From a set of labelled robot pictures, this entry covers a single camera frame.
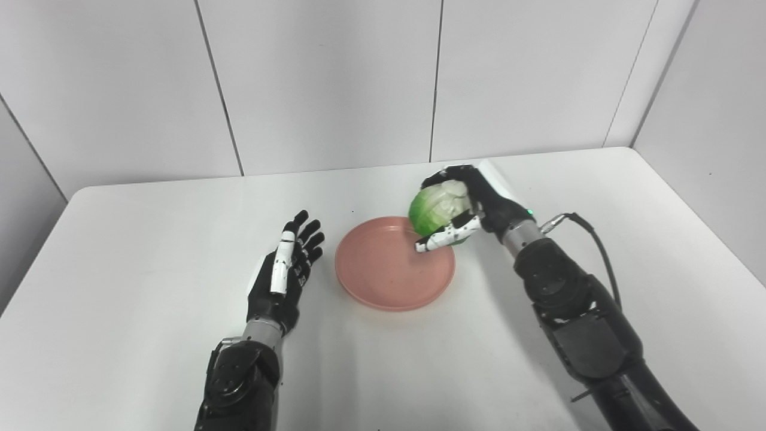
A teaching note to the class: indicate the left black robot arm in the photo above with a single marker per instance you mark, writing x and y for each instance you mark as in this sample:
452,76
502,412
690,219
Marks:
239,383

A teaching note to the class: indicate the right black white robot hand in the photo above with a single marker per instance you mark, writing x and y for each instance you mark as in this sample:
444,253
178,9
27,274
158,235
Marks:
497,203

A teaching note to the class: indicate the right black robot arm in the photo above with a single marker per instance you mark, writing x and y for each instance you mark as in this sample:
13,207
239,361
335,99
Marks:
574,311

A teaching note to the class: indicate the green white cabbage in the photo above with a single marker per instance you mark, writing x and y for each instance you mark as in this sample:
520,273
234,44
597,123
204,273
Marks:
431,209

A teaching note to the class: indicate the pink round plate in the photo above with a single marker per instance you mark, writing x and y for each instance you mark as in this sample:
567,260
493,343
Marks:
383,269

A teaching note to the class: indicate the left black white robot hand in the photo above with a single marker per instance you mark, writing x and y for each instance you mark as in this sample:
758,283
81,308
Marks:
272,305

